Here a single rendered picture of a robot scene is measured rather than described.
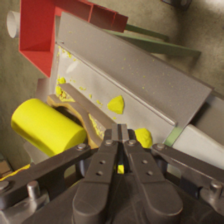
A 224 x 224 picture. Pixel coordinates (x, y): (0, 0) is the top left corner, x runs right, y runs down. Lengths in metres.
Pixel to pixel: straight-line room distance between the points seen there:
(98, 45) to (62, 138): 0.16
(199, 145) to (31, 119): 0.24
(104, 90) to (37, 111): 0.11
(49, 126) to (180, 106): 0.19
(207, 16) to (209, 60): 0.26
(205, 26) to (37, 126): 1.15
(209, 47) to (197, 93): 1.02
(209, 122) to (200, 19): 1.05
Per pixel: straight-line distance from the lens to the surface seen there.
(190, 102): 0.22
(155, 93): 0.23
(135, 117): 0.25
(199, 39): 1.25
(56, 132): 0.26
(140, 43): 0.54
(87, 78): 0.31
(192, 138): 0.23
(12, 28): 2.68
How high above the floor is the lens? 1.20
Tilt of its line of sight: 46 degrees down
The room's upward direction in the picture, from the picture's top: 109 degrees counter-clockwise
